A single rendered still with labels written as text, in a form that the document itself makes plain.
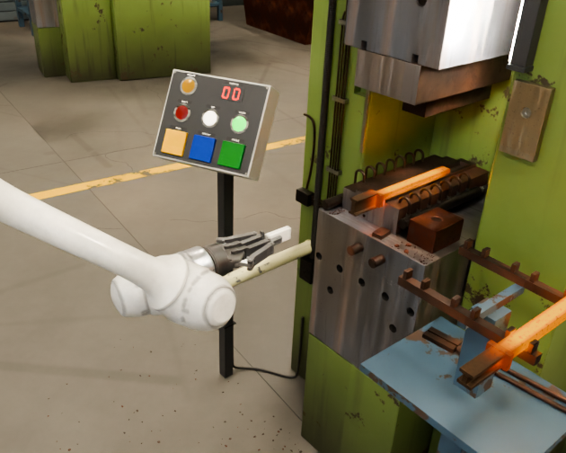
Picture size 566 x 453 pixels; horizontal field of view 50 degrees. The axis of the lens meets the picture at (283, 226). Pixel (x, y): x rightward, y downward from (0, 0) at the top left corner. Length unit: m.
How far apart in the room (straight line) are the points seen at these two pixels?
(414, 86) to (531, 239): 0.46
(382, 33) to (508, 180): 0.47
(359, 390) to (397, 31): 1.04
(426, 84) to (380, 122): 0.37
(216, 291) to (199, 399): 1.40
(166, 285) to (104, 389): 1.48
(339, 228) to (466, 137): 0.56
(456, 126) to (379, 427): 0.96
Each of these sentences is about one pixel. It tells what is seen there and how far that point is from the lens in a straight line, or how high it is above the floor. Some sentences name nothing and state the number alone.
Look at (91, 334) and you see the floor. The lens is 2.78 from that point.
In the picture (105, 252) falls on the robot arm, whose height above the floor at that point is 1.17.
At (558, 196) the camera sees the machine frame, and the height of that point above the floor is 1.12.
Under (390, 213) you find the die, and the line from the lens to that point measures 1.64.
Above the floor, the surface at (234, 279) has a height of 0.63.
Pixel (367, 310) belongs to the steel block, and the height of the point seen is 0.69.
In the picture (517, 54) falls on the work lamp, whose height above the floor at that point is 1.41.
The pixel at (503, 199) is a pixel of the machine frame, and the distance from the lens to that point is 1.60.
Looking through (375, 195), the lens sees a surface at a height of 1.01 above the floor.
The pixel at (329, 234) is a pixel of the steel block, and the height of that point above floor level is 0.86.
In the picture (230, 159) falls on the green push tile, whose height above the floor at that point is 1.00.
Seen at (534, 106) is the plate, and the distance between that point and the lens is 1.49.
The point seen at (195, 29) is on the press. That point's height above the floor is 0.45.
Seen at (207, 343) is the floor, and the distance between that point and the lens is 2.67.
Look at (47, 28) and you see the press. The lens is 6.45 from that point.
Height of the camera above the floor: 1.71
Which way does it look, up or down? 29 degrees down
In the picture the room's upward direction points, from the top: 3 degrees clockwise
